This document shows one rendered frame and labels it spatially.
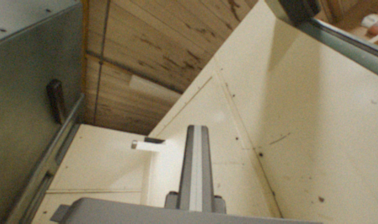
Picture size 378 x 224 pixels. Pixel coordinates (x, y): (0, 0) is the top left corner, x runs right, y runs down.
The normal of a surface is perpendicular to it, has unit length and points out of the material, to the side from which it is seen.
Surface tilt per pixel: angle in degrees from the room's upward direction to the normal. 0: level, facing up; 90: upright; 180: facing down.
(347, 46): 90
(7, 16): 90
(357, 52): 90
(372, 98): 90
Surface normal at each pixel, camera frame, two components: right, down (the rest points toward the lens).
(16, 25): 0.55, -0.55
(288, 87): -0.82, -0.29
